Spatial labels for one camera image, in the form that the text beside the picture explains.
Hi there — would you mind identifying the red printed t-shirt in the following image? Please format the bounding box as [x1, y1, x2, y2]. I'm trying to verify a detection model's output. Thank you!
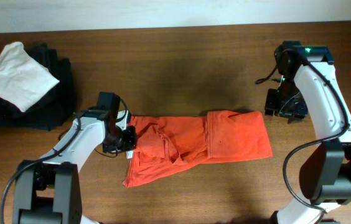
[123, 110, 273, 188]

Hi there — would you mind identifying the black folded clothes pile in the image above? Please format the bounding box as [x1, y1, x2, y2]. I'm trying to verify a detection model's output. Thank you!
[0, 44, 77, 131]

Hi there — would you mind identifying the white folded cloth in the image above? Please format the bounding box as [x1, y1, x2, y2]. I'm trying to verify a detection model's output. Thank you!
[0, 42, 59, 112]

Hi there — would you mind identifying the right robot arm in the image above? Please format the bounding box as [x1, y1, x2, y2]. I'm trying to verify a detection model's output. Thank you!
[264, 40, 351, 224]

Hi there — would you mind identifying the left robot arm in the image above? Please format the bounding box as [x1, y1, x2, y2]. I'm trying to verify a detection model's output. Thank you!
[8, 110, 136, 223]

